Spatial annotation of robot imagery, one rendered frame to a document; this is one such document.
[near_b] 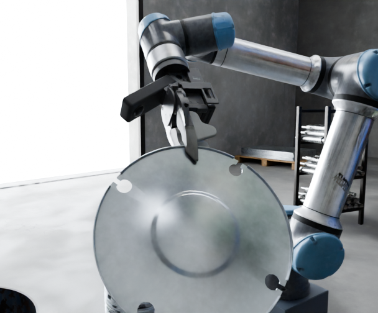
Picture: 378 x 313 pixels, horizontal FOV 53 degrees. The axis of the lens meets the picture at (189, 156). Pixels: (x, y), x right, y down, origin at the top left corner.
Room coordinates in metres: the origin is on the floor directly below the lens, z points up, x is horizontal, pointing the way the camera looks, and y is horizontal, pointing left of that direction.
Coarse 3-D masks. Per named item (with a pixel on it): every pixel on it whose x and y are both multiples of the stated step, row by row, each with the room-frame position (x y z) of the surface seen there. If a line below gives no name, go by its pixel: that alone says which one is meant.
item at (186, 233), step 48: (144, 192) 0.56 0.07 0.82; (192, 192) 0.57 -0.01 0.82; (240, 192) 0.58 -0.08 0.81; (96, 240) 0.50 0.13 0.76; (144, 240) 0.51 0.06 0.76; (192, 240) 0.52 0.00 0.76; (240, 240) 0.53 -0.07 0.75; (288, 240) 0.55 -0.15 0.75; (144, 288) 0.47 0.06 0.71; (192, 288) 0.48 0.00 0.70; (240, 288) 0.49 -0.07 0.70
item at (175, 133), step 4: (176, 128) 0.65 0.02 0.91; (172, 132) 0.66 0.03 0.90; (176, 132) 0.64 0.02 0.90; (180, 132) 0.65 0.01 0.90; (172, 136) 0.66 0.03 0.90; (176, 136) 0.64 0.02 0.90; (180, 136) 0.64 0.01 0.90; (172, 140) 0.66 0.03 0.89; (176, 140) 0.64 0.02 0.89; (180, 140) 0.64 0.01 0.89; (176, 144) 0.64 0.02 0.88; (180, 144) 0.63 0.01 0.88; (200, 144) 0.66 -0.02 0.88; (204, 144) 0.66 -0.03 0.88
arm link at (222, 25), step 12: (192, 24) 0.79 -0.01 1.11; (204, 24) 0.79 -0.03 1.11; (216, 24) 0.79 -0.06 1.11; (228, 24) 0.80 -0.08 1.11; (192, 36) 0.78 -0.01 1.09; (204, 36) 0.79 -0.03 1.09; (216, 36) 0.79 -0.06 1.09; (228, 36) 0.80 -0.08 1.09; (192, 48) 0.79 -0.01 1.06; (204, 48) 0.80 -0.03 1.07; (216, 48) 0.81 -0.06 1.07
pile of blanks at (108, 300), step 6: (108, 294) 1.48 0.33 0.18; (108, 300) 1.47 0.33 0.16; (108, 306) 1.47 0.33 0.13; (114, 306) 1.45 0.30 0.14; (144, 306) 1.43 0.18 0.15; (150, 306) 1.44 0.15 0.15; (108, 312) 1.47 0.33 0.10; (114, 312) 1.44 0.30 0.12; (120, 312) 1.43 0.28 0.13; (138, 312) 1.42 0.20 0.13; (144, 312) 1.42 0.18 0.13; (150, 312) 1.43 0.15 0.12
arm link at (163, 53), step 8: (160, 48) 0.74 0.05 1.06; (168, 48) 0.73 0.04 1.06; (176, 48) 0.74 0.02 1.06; (152, 56) 0.74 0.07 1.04; (160, 56) 0.72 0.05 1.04; (168, 56) 0.72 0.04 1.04; (176, 56) 0.72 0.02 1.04; (184, 56) 0.75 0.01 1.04; (152, 64) 0.73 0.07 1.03; (152, 72) 0.73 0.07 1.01
